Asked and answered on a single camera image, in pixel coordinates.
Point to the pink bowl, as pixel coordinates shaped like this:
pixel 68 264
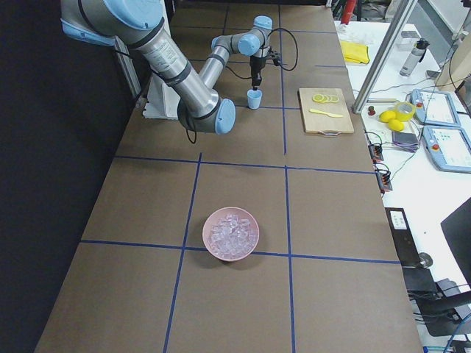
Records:
pixel 220 213

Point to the teach pendant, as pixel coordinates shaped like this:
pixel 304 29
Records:
pixel 448 147
pixel 434 107

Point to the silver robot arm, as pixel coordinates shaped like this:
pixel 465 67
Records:
pixel 140 25

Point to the light blue plastic cup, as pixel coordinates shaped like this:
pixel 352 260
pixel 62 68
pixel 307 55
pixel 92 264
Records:
pixel 254 97

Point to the dark purple phone wallet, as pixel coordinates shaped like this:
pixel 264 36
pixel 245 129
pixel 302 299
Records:
pixel 406 141

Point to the grey water bottle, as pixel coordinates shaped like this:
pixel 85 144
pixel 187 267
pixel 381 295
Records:
pixel 416 56

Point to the lower teach pendant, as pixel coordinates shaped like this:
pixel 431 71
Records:
pixel 448 147

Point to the yellow plastic knife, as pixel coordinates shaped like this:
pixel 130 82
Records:
pixel 321 112

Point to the black monitor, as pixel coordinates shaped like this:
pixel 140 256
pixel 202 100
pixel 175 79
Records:
pixel 456 229

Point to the wooden cutting board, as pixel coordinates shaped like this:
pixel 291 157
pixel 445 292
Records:
pixel 321 124

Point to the upper teach pendant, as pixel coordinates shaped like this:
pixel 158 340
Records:
pixel 434 107

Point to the whole lemon upper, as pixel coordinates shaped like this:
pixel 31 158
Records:
pixel 387 116

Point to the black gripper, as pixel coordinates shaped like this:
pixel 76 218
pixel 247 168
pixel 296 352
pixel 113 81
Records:
pixel 256 67

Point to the yellow cloth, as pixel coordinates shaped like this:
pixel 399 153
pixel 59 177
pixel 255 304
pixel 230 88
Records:
pixel 355 52

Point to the whole lemon lower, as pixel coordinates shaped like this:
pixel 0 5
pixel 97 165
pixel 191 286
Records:
pixel 395 125

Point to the clear ice cubes pile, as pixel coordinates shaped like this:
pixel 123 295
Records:
pixel 232 238

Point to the yellow tape roll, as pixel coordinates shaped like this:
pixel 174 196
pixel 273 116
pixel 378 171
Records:
pixel 405 111

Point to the aluminium frame post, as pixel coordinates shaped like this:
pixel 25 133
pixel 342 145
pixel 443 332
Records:
pixel 404 10

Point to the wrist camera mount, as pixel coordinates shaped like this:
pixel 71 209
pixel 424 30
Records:
pixel 274 56

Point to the whole lemon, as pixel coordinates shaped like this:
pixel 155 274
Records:
pixel 395 125
pixel 387 116

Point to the lemon slices row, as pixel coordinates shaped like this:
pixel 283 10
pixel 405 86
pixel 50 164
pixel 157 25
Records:
pixel 324 98

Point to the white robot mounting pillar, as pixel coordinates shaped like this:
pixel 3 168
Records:
pixel 162 103

